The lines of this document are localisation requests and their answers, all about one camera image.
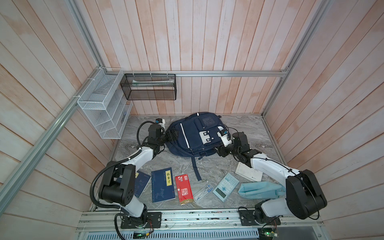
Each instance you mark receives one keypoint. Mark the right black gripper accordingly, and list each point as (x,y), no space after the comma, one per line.
(221,150)

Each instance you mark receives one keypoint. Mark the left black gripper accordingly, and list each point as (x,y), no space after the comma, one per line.
(170,138)

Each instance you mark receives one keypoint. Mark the navy blue student backpack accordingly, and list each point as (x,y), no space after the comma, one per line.
(197,137)

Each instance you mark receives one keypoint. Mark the white notebook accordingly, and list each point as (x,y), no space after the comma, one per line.
(248,173)

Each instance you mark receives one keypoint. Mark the blue book yellow label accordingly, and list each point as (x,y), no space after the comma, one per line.
(162,185)

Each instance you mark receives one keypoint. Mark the dark blue book underneath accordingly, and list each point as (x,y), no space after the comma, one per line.
(141,182)

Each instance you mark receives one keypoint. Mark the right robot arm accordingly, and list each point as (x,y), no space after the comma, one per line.
(303,196)

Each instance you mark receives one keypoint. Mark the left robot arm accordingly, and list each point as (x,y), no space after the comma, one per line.
(113,187)

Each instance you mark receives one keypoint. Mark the clear bag with pens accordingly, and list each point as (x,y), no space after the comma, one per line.
(203,192)

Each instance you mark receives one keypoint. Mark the teal calculator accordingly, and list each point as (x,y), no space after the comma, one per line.
(225,187)

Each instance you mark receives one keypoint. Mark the light blue pencil pouch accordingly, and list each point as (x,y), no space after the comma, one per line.
(261,191)

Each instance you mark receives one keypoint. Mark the red snack box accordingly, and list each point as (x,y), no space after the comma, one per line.
(184,190)

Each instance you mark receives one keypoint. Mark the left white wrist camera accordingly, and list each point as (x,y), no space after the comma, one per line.
(160,121)

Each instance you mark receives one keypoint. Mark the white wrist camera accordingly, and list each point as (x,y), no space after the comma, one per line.
(160,121)
(225,137)

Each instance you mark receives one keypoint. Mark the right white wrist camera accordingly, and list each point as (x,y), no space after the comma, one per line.
(225,137)

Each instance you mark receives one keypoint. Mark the black mesh wire basket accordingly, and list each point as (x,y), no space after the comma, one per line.
(142,87)

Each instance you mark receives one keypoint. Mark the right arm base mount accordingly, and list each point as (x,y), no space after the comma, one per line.
(256,218)

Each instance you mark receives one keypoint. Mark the white wire shelf rack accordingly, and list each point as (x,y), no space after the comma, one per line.
(105,104)

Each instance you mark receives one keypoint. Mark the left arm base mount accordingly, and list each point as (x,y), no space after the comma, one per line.
(148,220)

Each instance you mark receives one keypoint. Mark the aluminium frame horizontal bar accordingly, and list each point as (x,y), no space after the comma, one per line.
(232,73)

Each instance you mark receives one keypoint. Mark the aluminium mounting rail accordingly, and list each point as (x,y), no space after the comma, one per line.
(194,219)

